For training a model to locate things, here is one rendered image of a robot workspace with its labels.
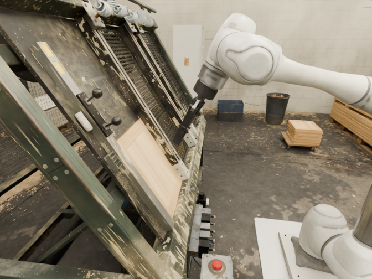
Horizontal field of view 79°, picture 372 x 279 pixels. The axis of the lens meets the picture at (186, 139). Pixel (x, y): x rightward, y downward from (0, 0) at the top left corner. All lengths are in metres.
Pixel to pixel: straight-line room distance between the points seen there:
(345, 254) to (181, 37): 4.50
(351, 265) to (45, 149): 1.09
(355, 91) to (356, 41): 6.02
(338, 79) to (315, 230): 0.63
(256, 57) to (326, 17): 6.17
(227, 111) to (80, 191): 4.83
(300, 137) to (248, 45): 3.79
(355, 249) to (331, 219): 0.17
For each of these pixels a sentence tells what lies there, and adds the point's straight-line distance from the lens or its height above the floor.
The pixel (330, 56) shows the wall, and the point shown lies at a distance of 6.74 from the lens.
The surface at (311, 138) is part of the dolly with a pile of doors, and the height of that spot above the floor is 0.25.
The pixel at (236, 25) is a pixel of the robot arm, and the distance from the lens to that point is 0.69.
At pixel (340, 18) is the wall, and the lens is 6.76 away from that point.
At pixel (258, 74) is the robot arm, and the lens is 0.51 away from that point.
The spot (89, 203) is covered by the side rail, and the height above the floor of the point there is 1.23.
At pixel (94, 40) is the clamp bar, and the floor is 1.73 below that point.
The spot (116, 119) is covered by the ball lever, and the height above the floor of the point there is 1.45.
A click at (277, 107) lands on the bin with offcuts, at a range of 5.43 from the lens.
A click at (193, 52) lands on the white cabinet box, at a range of 4.93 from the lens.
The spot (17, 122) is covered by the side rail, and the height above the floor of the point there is 1.50.
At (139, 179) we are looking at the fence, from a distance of 1.04.
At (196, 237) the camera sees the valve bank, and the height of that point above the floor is 0.74.
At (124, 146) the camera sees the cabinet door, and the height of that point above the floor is 1.27.
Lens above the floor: 1.71
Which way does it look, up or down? 23 degrees down
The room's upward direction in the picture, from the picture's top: straight up
